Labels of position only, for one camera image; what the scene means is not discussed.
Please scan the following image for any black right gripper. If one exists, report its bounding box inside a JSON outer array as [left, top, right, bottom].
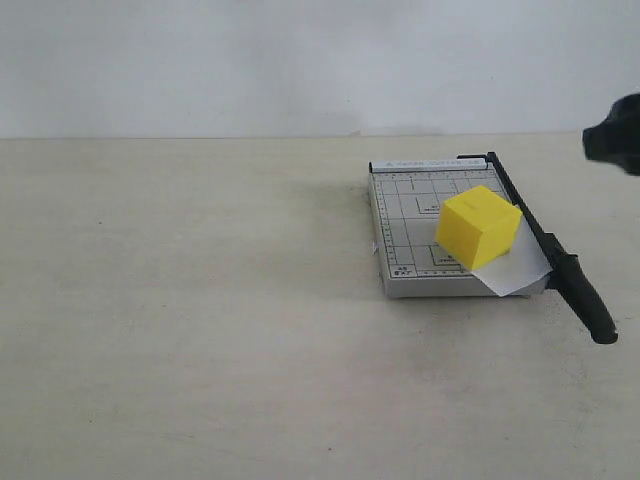
[[582, 93, 639, 175]]

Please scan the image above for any black cutter blade lever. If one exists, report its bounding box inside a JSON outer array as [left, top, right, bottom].
[[486, 151, 618, 345]]

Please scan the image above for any white paper sheet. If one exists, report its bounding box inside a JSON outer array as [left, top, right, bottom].
[[471, 220, 552, 297]]

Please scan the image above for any yellow cube block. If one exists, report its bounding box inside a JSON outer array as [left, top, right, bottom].
[[435, 185, 523, 271]]

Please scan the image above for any grey paper cutter base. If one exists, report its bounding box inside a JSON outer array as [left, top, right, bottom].
[[368, 153, 551, 301]]

